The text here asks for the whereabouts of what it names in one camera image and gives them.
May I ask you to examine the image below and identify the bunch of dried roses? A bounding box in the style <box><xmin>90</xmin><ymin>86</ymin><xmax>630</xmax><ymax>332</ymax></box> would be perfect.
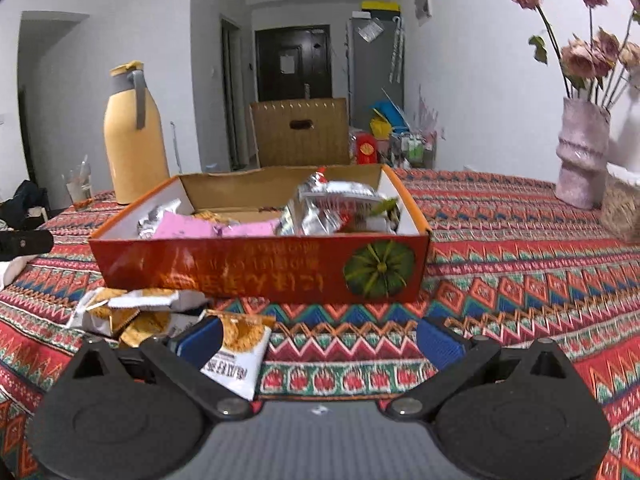
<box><xmin>502</xmin><ymin>0</ymin><xmax>640</xmax><ymax>111</ymax></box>

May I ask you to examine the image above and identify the clear drinking glass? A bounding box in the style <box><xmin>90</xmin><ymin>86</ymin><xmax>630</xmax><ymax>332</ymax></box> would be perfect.
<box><xmin>62</xmin><ymin>157</ymin><xmax>95</xmax><ymax>211</ymax></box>

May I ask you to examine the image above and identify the red gift box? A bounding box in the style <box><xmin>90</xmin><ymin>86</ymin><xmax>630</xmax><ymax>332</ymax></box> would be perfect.
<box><xmin>352</xmin><ymin>132</ymin><xmax>380</xmax><ymax>166</ymax></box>

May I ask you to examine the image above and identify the clear container of seeds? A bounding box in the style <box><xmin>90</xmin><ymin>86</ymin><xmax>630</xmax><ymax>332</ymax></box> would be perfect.
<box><xmin>600</xmin><ymin>164</ymin><xmax>640</xmax><ymax>243</ymax></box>

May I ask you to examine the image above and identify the pink textured vase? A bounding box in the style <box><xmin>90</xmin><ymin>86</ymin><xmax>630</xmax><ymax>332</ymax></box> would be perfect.
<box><xmin>555</xmin><ymin>96</ymin><xmax>612</xmax><ymax>210</ymax></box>

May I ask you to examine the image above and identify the dark entrance door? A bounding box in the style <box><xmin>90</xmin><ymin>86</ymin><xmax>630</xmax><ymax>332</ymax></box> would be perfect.
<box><xmin>255</xmin><ymin>25</ymin><xmax>332</xmax><ymax>102</ymax></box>

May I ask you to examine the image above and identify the pink snack packet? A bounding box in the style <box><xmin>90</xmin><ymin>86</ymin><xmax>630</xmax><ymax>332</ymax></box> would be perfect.
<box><xmin>152</xmin><ymin>211</ymin><xmax>221</xmax><ymax>239</ymax></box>
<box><xmin>215</xmin><ymin>220</ymin><xmax>281</xmax><ymax>237</ymax></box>

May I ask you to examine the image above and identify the pile of white cracker packets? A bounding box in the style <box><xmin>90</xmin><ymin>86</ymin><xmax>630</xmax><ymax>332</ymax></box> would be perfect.
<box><xmin>67</xmin><ymin>287</ymin><xmax>211</xmax><ymax>348</ymax></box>

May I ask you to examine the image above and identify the silver grey snack packet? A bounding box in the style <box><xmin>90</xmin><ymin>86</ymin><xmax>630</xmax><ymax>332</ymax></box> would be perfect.
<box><xmin>137</xmin><ymin>199</ymin><xmax>183</xmax><ymax>240</ymax></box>

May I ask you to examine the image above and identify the grey refrigerator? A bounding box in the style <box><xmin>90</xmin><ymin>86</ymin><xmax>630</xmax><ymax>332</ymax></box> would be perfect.
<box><xmin>346</xmin><ymin>15</ymin><xmax>406</xmax><ymax>128</ymax></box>

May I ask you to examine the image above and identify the hanging folded umbrella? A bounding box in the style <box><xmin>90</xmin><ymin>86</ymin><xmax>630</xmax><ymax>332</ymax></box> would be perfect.
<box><xmin>389</xmin><ymin>16</ymin><xmax>405</xmax><ymax>83</ymax></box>

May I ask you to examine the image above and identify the dark cloth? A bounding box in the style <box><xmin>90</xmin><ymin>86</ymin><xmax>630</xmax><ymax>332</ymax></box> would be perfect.
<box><xmin>0</xmin><ymin>180</ymin><xmax>51</xmax><ymax>231</ymax></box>

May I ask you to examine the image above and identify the wire basket with bottles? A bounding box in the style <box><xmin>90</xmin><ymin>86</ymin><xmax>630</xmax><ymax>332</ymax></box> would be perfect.
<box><xmin>390</xmin><ymin>130</ymin><xmax>438</xmax><ymax>170</ymax></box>

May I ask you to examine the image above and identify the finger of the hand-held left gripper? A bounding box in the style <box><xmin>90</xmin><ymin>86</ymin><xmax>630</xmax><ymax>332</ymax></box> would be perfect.
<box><xmin>0</xmin><ymin>230</ymin><xmax>54</xmax><ymax>262</ymax></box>

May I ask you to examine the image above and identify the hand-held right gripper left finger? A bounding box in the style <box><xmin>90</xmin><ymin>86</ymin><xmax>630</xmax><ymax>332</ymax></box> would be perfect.
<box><xmin>66</xmin><ymin>316</ymin><xmax>254</xmax><ymax>422</ymax></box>

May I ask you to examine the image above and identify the green snack packet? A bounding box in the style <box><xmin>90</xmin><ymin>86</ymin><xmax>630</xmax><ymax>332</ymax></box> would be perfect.
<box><xmin>370</xmin><ymin>199</ymin><xmax>401</xmax><ymax>221</ymax></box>

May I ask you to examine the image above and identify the patterned red tablecloth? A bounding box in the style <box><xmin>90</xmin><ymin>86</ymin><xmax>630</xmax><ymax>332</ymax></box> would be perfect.
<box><xmin>0</xmin><ymin>167</ymin><xmax>640</xmax><ymax>480</ymax></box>

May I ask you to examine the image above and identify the yellow box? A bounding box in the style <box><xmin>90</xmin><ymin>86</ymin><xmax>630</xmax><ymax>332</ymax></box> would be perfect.
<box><xmin>361</xmin><ymin>1</ymin><xmax>402</xmax><ymax>17</ymax></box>

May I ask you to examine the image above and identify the orange cardboard box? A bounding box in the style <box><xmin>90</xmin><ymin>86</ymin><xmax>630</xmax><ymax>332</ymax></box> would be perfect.
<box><xmin>89</xmin><ymin>164</ymin><xmax>432</xmax><ymax>305</ymax></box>

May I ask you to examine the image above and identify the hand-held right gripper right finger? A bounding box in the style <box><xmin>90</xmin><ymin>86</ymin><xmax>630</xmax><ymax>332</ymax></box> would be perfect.
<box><xmin>386</xmin><ymin>316</ymin><xmax>576</xmax><ymax>421</ymax></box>

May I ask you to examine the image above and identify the yellow thermos jug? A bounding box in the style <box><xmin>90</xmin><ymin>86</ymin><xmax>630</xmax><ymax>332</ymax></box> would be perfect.
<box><xmin>103</xmin><ymin>61</ymin><xmax>171</xmax><ymax>206</ymax></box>

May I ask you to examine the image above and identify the large silver yellow-edged packet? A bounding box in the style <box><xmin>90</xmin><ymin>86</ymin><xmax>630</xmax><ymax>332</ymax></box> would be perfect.
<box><xmin>300</xmin><ymin>180</ymin><xmax>386</xmax><ymax>233</ymax></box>

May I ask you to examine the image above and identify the blue plastic dustpan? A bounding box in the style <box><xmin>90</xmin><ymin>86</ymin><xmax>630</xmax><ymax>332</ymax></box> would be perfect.
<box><xmin>370</xmin><ymin>100</ymin><xmax>408</xmax><ymax>128</ymax></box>

